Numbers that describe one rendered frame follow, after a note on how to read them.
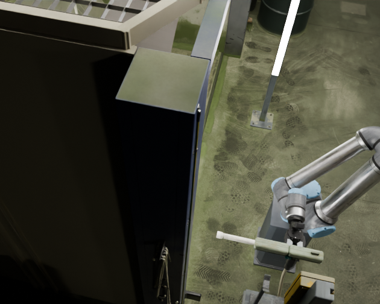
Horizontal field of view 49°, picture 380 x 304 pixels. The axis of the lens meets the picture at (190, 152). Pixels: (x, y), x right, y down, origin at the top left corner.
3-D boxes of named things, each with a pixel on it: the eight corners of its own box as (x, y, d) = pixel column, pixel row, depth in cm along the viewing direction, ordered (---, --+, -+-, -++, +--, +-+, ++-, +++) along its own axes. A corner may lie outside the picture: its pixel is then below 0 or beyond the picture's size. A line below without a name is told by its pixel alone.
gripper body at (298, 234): (299, 248, 203) (300, 226, 210) (303, 240, 196) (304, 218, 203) (283, 245, 203) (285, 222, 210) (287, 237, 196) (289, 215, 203)
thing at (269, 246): (312, 268, 206) (325, 249, 188) (311, 277, 203) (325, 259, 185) (214, 246, 211) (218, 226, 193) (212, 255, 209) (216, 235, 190)
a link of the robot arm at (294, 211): (307, 209, 205) (288, 205, 206) (307, 218, 202) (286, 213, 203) (303, 218, 212) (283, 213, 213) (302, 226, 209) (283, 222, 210)
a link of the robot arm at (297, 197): (303, 198, 220) (309, 187, 212) (302, 219, 213) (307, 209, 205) (286, 194, 221) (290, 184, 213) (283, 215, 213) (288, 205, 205)
